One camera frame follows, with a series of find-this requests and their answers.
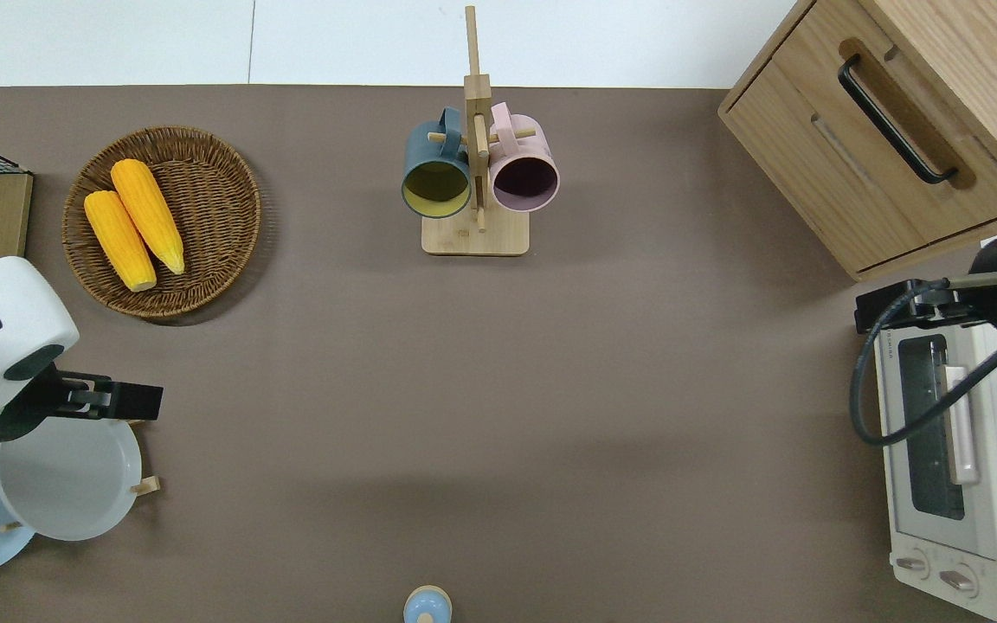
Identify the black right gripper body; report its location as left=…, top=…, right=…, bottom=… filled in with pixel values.
left=855, top=279, right=997, bottom=335

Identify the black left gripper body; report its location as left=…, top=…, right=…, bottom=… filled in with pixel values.
left=40, top=363, right=164, bottom=423

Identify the dark blue mug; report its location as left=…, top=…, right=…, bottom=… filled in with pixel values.
left=402, top=106, right=473, bottom=219

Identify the wooden mug tree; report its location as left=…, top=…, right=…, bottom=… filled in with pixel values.
left=421, top=5, right=539, bottom=257

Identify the blue round push button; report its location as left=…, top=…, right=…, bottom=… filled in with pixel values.
left=403, top=586, right=453, bottom=623

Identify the brown table mat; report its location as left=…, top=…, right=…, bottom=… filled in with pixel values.
left=0, top=84, right=997, bottom=623

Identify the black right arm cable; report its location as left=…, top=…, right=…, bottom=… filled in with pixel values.
left=850, top=284, right=997, bottom=478

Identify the brown wicker basket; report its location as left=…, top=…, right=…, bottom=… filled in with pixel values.
left=62, top=126, right=262, bottom=319

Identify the yellow corn cob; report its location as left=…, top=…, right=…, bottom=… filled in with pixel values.
left=84, top=190, right=158, bottom=292
left=111, top=158, right=186, bottom=276

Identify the gray plate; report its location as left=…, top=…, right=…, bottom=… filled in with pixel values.
left=0, top=418, right=144, bottom=543

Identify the pink mug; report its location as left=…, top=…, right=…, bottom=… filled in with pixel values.
left=487, top=102, right=561, bottom=214

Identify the wooden drawer cabinet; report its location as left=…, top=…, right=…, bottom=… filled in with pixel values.
left=717, top=0, right=997, bottom=283

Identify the black cabinet handle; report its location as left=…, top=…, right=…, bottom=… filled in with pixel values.
left=838, top=55, right=959, bottom=185

